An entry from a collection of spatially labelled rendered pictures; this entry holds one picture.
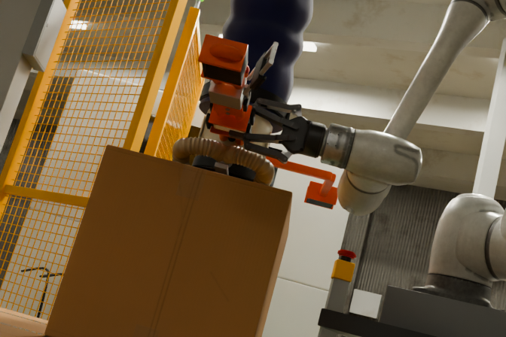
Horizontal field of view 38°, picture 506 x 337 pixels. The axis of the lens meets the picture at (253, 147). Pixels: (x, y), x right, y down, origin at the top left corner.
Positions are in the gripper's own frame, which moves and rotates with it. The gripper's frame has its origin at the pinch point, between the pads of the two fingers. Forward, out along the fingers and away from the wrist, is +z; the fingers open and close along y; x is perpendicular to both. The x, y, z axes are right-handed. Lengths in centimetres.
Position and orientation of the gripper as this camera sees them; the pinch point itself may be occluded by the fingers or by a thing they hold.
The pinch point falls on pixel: (231, 118)
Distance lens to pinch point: 160.4
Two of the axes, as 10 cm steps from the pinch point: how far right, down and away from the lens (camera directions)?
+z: -9.7, -2.5, 0.5
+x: -0.1, 2.5, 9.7
